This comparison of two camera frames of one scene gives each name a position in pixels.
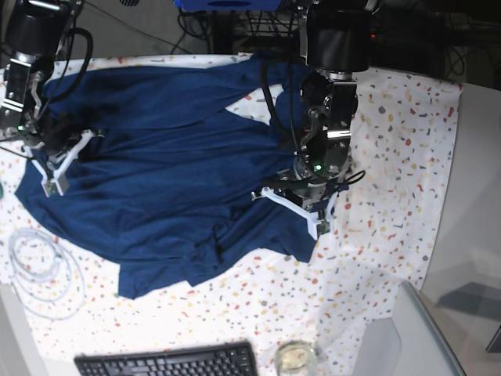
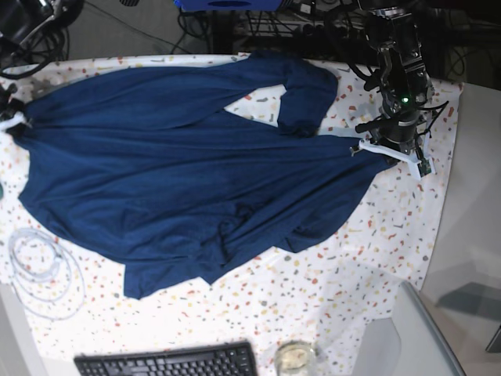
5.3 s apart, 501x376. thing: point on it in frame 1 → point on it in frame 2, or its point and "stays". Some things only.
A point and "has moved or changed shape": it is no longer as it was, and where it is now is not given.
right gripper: x=311 y=200 → x=417 y=155
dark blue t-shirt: x=171 y=185 has moved or changed shape
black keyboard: x=234 y=359 stays
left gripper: x=55 y=171 → x=11 y=113
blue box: x=261 y=5 stays
